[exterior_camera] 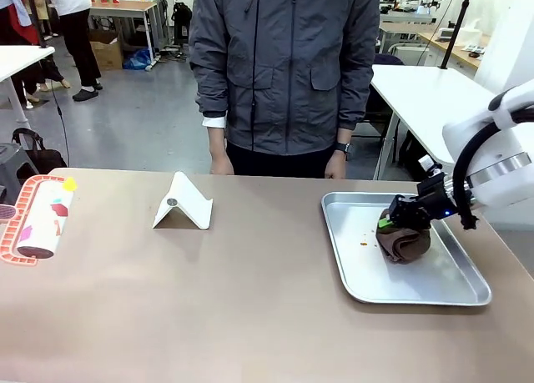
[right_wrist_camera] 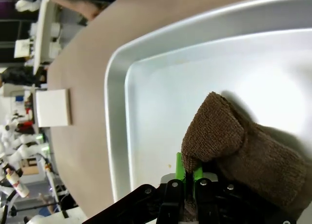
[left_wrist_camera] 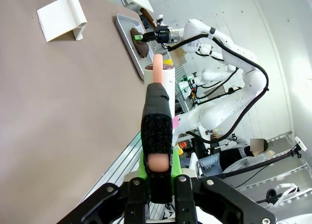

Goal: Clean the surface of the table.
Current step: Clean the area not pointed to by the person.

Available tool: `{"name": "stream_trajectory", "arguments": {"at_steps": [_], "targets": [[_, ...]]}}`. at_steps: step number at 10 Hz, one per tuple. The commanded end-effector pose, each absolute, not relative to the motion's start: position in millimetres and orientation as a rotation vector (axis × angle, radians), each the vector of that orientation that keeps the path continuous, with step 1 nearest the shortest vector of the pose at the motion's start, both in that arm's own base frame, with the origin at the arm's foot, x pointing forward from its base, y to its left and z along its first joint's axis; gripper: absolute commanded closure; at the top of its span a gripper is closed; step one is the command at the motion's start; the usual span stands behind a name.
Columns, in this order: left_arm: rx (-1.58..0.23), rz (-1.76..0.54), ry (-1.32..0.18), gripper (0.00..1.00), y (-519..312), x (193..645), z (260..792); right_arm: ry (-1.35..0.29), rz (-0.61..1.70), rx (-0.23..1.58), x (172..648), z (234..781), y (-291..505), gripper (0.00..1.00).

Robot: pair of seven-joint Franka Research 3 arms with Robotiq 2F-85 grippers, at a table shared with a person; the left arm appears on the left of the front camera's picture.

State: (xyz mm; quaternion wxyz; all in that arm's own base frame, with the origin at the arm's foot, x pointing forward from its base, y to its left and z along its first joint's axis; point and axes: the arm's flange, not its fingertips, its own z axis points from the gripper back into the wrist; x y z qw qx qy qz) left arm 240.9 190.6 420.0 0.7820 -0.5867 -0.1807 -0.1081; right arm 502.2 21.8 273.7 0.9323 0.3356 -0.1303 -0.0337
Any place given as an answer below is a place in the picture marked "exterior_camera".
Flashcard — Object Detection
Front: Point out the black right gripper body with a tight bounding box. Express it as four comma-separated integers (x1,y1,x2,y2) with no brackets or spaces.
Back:
411,172,451,224

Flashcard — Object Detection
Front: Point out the brown cloth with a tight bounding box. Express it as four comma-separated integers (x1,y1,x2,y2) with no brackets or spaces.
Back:
375,207,431,265

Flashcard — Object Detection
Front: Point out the pink and white lint roller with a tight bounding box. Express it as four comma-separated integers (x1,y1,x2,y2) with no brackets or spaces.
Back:
0,174,78,267

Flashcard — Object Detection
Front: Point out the person's right forearm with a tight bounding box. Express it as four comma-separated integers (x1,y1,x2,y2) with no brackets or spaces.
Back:
208,126,229,154

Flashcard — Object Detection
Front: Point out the person's left hand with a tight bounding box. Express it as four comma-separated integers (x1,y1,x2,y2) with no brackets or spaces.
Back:
324,152,348,180

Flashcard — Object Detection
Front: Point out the person's right hand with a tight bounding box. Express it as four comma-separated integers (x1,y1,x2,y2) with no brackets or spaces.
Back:
209,152,235,176

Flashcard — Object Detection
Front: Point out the black bag under table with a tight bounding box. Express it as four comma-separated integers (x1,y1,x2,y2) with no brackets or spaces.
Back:
397,131,431,180

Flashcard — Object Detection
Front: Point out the silver metal tray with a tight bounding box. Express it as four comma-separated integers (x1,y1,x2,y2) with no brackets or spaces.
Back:
320,190,492,306

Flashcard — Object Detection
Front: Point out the large white table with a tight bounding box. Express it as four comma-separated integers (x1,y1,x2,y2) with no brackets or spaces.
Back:
370,63,498,180

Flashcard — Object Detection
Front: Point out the black office chair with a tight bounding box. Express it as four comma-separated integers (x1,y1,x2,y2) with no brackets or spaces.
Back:
374,52,405,67

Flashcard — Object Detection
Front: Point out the wooden lab counter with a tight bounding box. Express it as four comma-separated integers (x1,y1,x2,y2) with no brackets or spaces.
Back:
416,30,481,79

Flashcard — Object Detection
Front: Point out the white box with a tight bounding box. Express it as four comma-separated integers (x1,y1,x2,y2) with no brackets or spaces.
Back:
457,18,491,47

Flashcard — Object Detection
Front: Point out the black tripod pole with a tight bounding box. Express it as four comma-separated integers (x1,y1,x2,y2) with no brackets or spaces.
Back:
441,0,476,70
23,0,48,49

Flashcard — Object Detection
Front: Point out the person in grey jacket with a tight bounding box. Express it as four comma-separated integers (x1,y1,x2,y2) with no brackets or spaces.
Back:
188,0,381,179

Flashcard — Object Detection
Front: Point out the white lint roller stand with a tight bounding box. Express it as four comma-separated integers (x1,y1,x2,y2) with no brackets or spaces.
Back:
152,170,214,230

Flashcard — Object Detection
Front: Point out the black backpack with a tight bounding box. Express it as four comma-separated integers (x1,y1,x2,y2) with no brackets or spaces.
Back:
172,1,194,47

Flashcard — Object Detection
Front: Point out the blue plastic bag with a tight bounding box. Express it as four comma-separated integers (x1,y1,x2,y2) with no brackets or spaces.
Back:
123,48,153,72

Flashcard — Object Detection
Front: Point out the cardboard box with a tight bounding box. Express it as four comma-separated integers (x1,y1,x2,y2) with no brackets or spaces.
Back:
88,28,124,72

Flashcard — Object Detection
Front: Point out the wooden top table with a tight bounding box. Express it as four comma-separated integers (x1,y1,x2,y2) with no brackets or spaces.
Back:
88,0,163,69

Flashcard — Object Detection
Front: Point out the black handbag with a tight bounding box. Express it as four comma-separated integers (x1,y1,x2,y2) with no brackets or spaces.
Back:
11,128,68,169

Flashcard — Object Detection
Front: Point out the bystander in white shirt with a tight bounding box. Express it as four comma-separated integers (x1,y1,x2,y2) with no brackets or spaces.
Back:
36,0,104,103

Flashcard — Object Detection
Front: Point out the grey stool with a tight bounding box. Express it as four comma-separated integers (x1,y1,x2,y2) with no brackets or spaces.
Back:
0,142,28,205

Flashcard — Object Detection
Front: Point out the white table with pole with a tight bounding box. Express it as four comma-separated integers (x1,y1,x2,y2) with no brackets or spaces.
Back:
0,44,56,122

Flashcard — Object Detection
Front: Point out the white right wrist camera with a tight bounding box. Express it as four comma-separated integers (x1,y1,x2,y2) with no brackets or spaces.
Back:
419,155,444,179

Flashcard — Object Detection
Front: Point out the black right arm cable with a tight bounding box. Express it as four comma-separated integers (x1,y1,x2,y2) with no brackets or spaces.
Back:
452,107,534,231

